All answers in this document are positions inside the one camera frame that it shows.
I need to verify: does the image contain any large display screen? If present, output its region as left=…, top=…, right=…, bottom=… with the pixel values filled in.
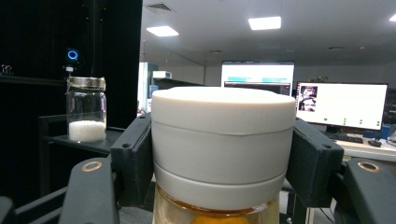
left=220, top=61, right=295, bottom=97

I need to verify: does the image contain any white box appliance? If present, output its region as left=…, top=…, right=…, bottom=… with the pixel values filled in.
left=152, top=70, right=173, bottom=79

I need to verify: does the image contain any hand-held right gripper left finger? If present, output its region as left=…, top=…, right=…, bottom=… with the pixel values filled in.
left=110, top=112, right=156, bottom=208

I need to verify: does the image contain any black metal shelf rack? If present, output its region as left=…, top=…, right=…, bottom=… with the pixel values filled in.
left=0, top=74, right=148, bottom=200

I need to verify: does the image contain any ceiling air vent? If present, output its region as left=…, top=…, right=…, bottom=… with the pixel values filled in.
left=144, top=3, right=176, bottom=15

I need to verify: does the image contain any white-capped bottle of orange powder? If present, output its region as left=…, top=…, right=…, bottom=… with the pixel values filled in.
left=150, top=86, right=297, bottom=224

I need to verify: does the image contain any camera with blue ring light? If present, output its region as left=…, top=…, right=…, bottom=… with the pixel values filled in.
left=64, top=47, right=82, bottom=74

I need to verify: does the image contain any black keyboard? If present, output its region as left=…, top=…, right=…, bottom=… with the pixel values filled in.
left=328, top=132, right=364, bottom=145

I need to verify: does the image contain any glass jar with white granules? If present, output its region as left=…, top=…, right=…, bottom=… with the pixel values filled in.
left=65, top=76, right=107, bottom=144

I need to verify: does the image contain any rectangular ceiling light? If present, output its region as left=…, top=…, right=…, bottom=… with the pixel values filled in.
left=146, top=25, right=180, bottom=37
left=247, top=16, right=282, bottom=31

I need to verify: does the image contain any beige office desk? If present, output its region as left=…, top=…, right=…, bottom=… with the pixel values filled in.
left=334, top=136, right=396, bottom=163

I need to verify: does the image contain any computer monitor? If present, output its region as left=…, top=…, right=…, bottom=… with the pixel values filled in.
left=295, top=81, right=389, bottom=131

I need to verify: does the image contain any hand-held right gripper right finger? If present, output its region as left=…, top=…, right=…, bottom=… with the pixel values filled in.
left=285, top=117, right=345, bottom=209

